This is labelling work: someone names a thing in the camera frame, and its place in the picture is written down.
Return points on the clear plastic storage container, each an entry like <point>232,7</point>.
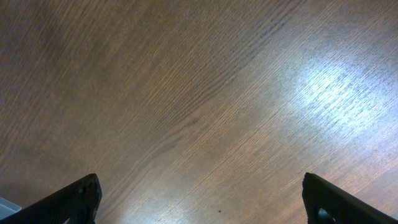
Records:
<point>8,208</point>

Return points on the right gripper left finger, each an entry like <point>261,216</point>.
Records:
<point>76,203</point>

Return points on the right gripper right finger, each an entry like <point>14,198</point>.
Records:
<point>326,203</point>

